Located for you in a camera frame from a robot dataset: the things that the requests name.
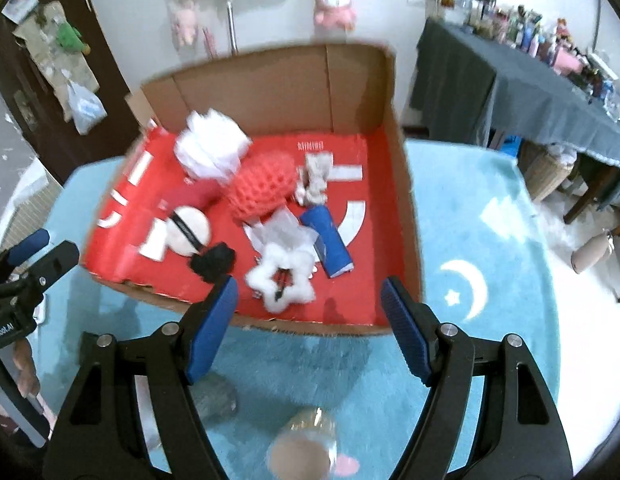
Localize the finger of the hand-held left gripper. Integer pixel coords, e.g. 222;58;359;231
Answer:
20;241;80;291
0;228;50;281

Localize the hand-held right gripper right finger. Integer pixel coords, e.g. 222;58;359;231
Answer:
380;276;575;480

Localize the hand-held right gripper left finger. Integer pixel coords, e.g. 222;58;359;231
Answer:
42;275;239;480

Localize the black scrunchie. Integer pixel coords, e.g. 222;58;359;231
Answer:
191;242;237;281

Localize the white fluffy star clip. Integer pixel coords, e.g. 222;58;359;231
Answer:
246;242;315;315

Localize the round beige powder puff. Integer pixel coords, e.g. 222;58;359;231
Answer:
165;206;211;256

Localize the small white mesh puff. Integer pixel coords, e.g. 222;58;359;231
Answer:
242;210;318;261

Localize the red knitted pouch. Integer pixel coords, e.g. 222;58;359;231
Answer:
160;180;221;211

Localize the large white bath loofah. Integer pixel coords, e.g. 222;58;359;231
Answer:
174;109;253;181

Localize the red cardboard shoe box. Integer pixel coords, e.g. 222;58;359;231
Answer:
80;42;423;337

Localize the person's left hand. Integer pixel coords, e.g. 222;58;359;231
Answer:
12;335;58;428

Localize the white foam board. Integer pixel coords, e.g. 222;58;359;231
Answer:
12;157;63;221

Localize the teal star blanket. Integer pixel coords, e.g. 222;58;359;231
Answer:
0;140;566;480

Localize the glass jar with dark contents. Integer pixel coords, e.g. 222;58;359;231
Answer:
192;372;239;421

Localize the dark brown door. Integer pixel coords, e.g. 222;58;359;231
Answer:
0;0;135;186

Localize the pink fluffy ball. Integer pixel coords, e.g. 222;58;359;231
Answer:
335;452;361;478

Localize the clear plastic bag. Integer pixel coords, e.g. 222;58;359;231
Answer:
66;77;108;136

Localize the glass jar with cork lid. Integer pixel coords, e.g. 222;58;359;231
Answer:
266;407;338;480

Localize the beige hanging door organizer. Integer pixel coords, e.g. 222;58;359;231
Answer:
12;2;100;121

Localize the beige rounded container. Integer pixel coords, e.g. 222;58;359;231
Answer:
570;230;616;275

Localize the wicker basket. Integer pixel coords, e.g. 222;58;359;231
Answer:
520;140;576;203

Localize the green plush toy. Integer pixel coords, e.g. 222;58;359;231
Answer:
54;22;90;55

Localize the photo on door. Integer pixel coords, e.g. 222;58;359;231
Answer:
0;0;38;23

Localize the table with grey cloth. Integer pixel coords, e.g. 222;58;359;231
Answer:
409;17;620;226

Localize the pink bunny plush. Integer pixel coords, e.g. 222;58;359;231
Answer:
171;0;201;46

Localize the row of cosmetic bottles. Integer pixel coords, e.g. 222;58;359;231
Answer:
425;0;620;131

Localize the pink hamster plush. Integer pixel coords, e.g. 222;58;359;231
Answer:
314;0;358;31

